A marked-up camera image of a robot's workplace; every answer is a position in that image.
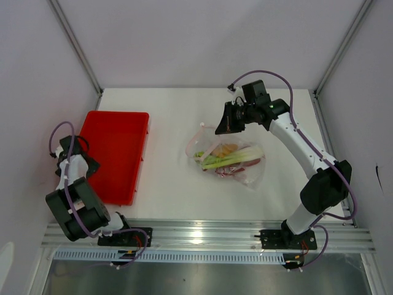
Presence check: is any aluminium frame post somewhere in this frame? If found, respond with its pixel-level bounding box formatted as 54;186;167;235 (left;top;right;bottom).
313;0;376;98
47;0;103;96

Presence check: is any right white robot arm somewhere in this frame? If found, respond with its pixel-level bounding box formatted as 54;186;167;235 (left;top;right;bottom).
215;80;352;248

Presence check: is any left aluminium frame post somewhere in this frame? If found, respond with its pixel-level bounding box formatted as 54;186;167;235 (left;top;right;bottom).
47;0;103;96

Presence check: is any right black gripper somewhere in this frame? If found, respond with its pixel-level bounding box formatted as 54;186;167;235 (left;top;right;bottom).
216;101;255;135

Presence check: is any right aluminium frame post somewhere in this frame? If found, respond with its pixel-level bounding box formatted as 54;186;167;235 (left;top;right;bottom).
313;0;376;98

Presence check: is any white slotted cable duct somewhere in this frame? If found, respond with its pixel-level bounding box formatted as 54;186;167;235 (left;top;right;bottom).
53;248;286;265

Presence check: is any red plastic tray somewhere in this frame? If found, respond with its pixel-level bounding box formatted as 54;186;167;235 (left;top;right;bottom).
80;111;150;206

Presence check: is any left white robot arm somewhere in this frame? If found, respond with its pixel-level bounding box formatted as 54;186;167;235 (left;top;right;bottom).
45;136;133;246

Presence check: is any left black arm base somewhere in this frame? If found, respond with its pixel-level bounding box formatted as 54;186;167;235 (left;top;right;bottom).
98;231;146;248

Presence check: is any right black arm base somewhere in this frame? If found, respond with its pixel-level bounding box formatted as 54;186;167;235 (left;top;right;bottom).
254;229;317;250

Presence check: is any green white toy celery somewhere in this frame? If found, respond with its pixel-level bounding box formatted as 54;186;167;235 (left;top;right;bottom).
193;145;265;170

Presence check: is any aluminium mounting rail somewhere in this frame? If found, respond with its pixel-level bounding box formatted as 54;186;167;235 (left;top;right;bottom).
41;218;376;254

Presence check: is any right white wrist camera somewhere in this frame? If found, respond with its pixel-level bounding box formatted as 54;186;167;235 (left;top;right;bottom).
227;84;242;97

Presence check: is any clear zip top bag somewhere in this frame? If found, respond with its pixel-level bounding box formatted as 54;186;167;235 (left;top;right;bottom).
185;123;266;189

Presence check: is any yellow toy food piece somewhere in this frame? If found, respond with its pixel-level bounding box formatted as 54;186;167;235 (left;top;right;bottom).
211;144;238;159

